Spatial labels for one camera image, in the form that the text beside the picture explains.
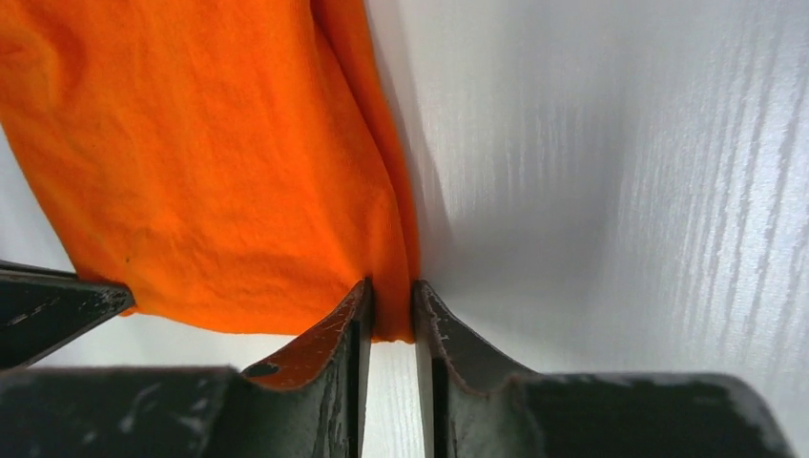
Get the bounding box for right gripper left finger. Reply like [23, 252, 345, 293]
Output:
[1, 280, 374, 457]

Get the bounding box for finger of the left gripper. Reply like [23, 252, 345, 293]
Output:
[1, 260, 134, 370]

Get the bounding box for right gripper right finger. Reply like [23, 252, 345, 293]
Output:
[411, 281, 794, 457]

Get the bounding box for orange t-shirt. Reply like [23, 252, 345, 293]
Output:
[1, 1, 420, 342]

